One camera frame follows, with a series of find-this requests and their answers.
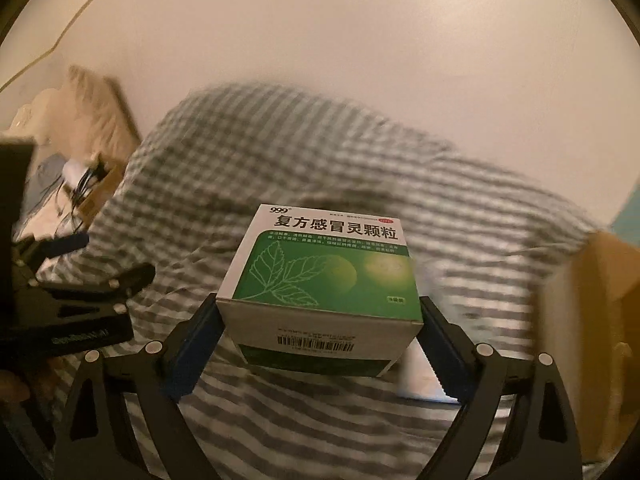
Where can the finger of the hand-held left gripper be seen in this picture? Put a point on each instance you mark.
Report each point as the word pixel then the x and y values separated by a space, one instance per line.
pixel 55 247
pixel 100 290

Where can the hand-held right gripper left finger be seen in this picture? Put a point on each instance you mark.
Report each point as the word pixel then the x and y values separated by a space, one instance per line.
pixel 192 355

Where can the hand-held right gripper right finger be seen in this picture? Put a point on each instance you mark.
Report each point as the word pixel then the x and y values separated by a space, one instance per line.
pixel 442 350

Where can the green and white medicine box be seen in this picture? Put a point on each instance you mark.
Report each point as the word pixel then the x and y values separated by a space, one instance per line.
pixel 320 270

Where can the person's left hand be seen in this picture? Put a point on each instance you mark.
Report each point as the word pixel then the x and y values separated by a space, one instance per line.
pixel 12 385

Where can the small white box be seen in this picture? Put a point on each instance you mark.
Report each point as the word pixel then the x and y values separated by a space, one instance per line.
pixel 416 375

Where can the small cardboard box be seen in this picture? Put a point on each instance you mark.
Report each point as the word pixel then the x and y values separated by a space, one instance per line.
pixel 104 189

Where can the beige pillow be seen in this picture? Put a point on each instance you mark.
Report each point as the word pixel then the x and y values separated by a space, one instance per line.
pixel 100 110

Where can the large cardboard box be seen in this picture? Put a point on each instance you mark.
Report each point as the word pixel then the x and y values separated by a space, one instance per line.
pixel 590 310

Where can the grey checked blanket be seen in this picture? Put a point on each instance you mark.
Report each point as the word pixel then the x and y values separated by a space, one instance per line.
pixel 300 160

